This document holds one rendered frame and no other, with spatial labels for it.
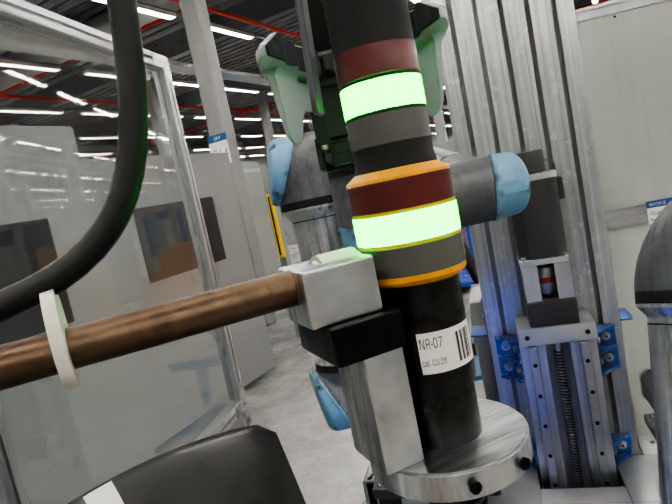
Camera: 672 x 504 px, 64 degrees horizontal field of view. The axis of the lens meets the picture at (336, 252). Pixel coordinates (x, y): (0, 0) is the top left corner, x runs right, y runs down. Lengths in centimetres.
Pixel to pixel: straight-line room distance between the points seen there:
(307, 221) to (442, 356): 73
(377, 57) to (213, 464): 27
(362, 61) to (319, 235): 73
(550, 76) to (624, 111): 101
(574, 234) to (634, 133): 103
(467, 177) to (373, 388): 42
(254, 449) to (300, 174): 60
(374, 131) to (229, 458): 25
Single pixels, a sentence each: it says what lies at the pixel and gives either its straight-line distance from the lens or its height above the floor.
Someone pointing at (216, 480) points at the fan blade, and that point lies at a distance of 38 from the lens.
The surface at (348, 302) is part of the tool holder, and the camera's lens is 20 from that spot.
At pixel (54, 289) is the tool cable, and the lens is 19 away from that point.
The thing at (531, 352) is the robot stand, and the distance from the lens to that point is 108.
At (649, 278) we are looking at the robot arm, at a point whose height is 142.
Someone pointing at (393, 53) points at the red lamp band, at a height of 162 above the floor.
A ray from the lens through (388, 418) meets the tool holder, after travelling 22.
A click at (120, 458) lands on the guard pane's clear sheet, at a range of 127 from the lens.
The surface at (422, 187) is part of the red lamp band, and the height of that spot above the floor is 157.
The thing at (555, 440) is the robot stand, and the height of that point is 102.
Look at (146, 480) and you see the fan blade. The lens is 38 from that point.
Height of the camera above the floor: 157
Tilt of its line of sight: 7 degrees down
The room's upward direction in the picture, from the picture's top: 12 degrees counter-clockwise
